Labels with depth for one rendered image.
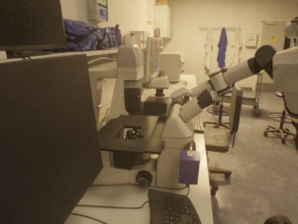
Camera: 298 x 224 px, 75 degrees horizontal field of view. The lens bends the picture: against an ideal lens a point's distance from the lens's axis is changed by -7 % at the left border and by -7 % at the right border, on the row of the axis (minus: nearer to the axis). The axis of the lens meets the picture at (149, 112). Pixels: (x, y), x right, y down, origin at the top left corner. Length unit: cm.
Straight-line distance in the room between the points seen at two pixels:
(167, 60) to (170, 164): 240
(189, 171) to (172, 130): 16
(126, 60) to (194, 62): 588
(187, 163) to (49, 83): 45
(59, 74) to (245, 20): 650
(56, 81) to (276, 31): 674
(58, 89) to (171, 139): 44
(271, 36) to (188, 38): 238
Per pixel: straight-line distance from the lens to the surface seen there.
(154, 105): 144
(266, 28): 689
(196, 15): 664
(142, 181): 82
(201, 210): 80
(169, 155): 78
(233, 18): 673
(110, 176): 88
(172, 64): 308
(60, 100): 47
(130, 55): 76
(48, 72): 45
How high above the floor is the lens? 129
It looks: 18 degrees down
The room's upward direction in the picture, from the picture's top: straight up
